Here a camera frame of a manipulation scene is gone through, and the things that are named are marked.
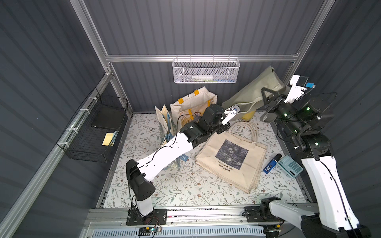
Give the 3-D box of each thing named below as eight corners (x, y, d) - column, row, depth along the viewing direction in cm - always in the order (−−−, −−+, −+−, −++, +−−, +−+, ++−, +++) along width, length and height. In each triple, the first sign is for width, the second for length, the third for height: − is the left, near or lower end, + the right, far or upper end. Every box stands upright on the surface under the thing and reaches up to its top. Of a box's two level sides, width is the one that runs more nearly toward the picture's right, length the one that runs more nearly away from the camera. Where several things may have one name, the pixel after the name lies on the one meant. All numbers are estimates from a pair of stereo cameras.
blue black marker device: (267, 174, 89) (270, 171, 86) (262, 170, 91) (265, 167, 87) (279, 158, 96) (283, 155, 92) (275, 155, 97) (278, 152, 94)
